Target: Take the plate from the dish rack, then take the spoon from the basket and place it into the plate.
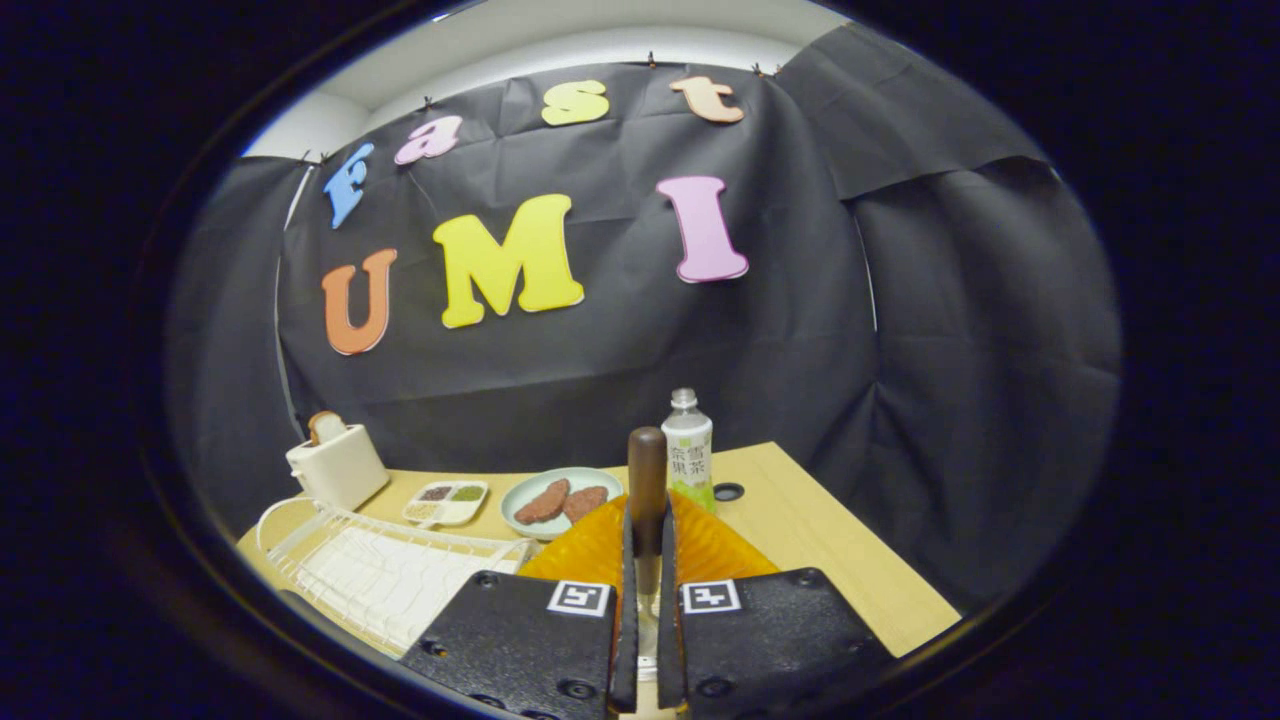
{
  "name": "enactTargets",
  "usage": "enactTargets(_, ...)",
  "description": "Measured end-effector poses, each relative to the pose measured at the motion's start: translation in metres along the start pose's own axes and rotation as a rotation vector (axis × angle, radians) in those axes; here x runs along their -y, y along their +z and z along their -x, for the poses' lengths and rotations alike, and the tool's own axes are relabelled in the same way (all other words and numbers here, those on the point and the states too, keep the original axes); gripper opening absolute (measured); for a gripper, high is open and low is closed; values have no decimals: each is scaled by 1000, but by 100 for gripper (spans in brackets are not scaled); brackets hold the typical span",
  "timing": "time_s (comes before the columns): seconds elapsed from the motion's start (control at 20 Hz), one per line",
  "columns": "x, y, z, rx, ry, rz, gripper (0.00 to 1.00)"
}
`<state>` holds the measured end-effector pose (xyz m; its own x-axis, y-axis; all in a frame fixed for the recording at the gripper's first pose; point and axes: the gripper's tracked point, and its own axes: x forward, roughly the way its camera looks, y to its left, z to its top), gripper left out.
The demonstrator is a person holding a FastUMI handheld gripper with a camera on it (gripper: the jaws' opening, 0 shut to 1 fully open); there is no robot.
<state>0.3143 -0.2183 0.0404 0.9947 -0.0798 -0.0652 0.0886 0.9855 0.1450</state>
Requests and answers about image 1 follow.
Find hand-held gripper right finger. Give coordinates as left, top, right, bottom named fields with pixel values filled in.
left=655, top=490, right=896, bottom=720

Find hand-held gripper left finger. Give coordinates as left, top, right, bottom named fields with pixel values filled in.
left=400, top=495, right=641, bottom=719

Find wooden handled metal spoon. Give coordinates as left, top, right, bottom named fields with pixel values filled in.
left=627, top=427, right=669, bottom=691

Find white wire dish rack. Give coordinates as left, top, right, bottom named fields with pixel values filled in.
left=255, top=497, right=541, bottom=661

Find small light green plate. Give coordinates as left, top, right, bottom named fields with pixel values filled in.
left=500, top=467, right=625, bottom=542

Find green tea bottle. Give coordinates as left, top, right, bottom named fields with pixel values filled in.
left=661, top=388, right=716, bottom=513

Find white divided condiment tray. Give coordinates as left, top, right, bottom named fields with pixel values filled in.
left=402, top=480, right=490, bottom=529

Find black backdrop cloth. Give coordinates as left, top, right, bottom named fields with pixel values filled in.
left=165, top=20, right=1123, bottom=611

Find white toaster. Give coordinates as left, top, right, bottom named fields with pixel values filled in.
left=285, top=423, right=391, bottom=512

